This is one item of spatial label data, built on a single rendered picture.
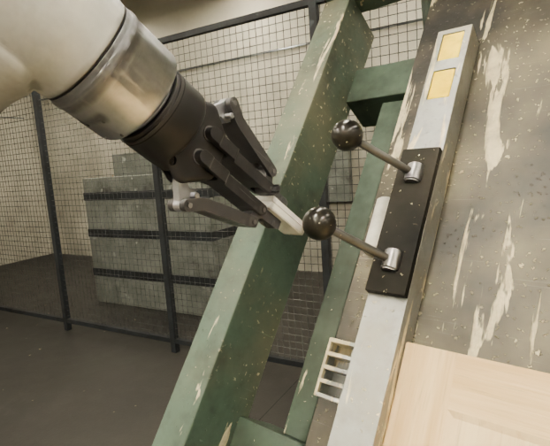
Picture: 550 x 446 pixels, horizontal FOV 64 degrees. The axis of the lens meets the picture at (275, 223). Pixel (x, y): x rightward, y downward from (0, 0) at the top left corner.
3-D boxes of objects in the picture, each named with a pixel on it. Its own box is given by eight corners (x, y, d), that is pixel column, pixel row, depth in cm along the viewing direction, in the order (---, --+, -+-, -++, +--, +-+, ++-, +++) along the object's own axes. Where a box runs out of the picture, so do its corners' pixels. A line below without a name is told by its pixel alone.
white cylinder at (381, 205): (382, 206, 62) (368, 257, 60) (373, 196, 60) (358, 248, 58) (402, 206, 60) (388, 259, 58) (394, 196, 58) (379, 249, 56)
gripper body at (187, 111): (140, 70, 40) (207, 131, 47) (97, 147, 38) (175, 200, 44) (192, 52, 36) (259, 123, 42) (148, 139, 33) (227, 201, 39)
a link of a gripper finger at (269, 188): (180, 140, 42) (186, 127, 42) (251, 196, 50) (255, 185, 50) (208, 136, 39) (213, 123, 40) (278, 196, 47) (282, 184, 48)
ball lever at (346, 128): (408, 194, 57) (321, 146, 53) (414, 169, 58) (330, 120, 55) (428, 186, 54) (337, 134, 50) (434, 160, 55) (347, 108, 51)
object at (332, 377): (324, 399, 54) (312, 394, 52) (340, 343, 56) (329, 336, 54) (354, 409, 51) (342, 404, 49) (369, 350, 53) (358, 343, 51)
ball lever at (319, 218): (385, 280, 53) (292, 234, 49) (392, 251, 54) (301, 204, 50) (406, 278, 50) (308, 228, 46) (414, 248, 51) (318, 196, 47)
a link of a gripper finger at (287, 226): (271, 201, 47) (269, 207, 47) (305, 230, 52) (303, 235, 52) (251, 201, 49) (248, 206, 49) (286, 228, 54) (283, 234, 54)
